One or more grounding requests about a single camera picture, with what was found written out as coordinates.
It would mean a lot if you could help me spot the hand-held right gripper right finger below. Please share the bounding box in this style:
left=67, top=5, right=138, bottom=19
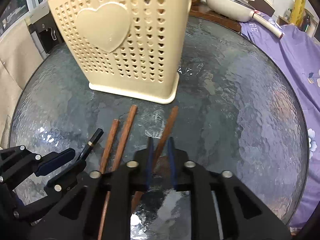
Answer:
left=168, top=136, right=293, bottom=240

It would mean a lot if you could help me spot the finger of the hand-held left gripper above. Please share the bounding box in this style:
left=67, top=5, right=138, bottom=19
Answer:
left=11, top=159, right=88, bottom=224
left=0, top=145, right=76, bottom=184

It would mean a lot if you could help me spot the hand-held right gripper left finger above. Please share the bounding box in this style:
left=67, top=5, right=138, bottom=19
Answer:
left=32, top=136, right=155, bottom=240

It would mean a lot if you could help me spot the brown wooden chopstick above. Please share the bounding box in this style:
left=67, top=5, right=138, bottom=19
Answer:
left=111, top=105, right=138, bottom=173
left=131, top=106, right=179, bottom=214
left=97, top=119, right=120, bottom=240

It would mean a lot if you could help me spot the black chopstick thin gold band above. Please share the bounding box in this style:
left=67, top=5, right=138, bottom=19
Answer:
left=76, top=128, right=104, bottom=162

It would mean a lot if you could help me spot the beige heart-pattern utensil basket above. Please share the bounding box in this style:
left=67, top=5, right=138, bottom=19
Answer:
left=46, top=0, right=195, bottom=105

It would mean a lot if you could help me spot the beige cloth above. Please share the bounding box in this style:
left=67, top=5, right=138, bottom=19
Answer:
left=0, top=19, right=45, bottom=148

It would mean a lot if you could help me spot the white water dispenser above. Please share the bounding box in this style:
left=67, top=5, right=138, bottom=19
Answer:
left=26, top=3, right=61, bottom=55

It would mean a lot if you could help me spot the purple floral cloth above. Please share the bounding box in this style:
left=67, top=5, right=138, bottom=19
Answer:
left=239, top=13, right=320, bottom=233

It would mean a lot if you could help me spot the window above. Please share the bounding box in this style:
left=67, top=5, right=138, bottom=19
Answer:
left=0, top=0, right=30, bottom=32

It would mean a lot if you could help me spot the cream frying pan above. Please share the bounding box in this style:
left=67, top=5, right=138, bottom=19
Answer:
left=205, top=0, right=285, bottom=40

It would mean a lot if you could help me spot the yellow packet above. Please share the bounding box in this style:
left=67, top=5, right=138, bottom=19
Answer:
left=289, top=0, right=306, bottom=27

